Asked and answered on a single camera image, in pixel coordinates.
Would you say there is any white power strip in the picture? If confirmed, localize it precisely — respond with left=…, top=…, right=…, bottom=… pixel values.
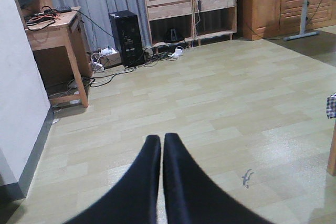
left=168, top=47, right=184, bottom=58

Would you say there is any wooden shelf unit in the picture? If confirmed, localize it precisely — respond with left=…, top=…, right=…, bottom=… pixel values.
left=145, top=0, right=237, bottom=47

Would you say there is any orange wooden cabinet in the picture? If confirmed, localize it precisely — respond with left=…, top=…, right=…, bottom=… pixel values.
left=237, top=0, right=336, bottom=41

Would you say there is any black computer tower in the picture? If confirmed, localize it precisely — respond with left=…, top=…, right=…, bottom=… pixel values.
left=109, top=10, right=145, bottom=68

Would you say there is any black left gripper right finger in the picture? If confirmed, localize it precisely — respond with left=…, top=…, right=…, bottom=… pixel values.
left=163, top=133, right=269, bottom=223

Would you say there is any wooden side desk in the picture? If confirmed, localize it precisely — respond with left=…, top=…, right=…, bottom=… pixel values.
left=17, top=0, right=92, bottom=108

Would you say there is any black triangular stand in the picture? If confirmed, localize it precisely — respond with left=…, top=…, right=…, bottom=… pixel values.
left=163, top=27, right=185, bottom=43

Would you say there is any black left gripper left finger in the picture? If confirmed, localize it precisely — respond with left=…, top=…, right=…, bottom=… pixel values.
left=66, top=135, right=161, bottom=223

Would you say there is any checkered folded quilt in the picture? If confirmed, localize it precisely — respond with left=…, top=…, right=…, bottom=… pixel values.
left=326, top=93, right=336, bottom=119

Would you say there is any black power adapter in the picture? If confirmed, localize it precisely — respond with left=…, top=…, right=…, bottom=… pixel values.
left=197, top=0, right=202, bottom=12

